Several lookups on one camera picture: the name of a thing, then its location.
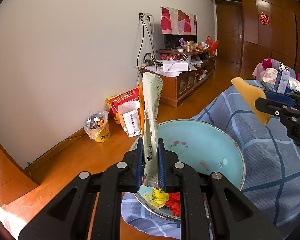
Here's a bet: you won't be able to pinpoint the yellow sponge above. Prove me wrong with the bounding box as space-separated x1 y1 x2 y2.
231 77 270 126

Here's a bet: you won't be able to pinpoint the yellow plastic bag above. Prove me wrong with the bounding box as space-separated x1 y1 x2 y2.
143 187 169 209

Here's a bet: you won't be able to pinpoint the long white green wrapper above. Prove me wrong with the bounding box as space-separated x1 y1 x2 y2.
142 72 163 188

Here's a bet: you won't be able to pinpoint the red plastic bag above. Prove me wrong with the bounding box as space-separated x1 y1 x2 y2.
165 193 181 217

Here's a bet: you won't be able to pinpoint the light blue cartoon trash bin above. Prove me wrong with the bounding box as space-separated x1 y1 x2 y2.
128 119 247 222

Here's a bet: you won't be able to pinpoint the bag of small trash on floor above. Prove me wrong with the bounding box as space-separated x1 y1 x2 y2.
83 111 108 140

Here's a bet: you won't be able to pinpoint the metallic flat packet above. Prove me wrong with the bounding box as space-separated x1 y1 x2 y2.
260 80 273 92

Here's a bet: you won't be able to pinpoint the white blue milk carton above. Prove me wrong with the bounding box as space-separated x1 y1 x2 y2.
274 69 290 94

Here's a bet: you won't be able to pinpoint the bed with heart quilt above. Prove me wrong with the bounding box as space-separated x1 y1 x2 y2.
253 58 300 92

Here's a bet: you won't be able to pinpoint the orange paper bag white insert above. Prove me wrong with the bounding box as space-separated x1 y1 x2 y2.
118 84 145 138

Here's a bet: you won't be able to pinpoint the yellow cup on floor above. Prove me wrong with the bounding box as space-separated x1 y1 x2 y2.
95 122 110 142

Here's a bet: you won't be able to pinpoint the red gift box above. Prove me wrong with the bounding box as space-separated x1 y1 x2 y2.
106 88 139 124

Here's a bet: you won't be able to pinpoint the blue plaid table cloth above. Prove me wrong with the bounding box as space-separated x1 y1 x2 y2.
121 79 300 240

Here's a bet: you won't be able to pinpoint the brown wooden wardrobe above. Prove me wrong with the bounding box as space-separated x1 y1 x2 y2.
233 0 300 73

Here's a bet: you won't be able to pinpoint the wooden TV cabinet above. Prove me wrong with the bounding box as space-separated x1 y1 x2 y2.
141 48 215 107

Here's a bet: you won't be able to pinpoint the red double happiness decoration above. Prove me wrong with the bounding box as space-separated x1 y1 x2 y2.
258 12 270 25

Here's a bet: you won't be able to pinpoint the white box on cabinet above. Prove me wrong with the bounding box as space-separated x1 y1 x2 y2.
162 60 189 73

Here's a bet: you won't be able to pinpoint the orange plastic bag by door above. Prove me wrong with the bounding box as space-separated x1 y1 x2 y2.
206 36 219 56

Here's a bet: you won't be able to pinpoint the wooden door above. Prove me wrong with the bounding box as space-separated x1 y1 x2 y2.
216 0 243 65

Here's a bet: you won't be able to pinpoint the white mug on cabinet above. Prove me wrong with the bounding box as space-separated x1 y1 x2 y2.
202 42 209 49

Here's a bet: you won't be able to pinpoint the television with patchwork cover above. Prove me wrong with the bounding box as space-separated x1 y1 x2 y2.
160 6 197 49

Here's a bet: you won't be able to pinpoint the hanging power cables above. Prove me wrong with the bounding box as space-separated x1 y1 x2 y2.
135 17 158 86

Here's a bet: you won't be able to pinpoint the wall power socket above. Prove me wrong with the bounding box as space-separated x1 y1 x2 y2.
139 12 151 20

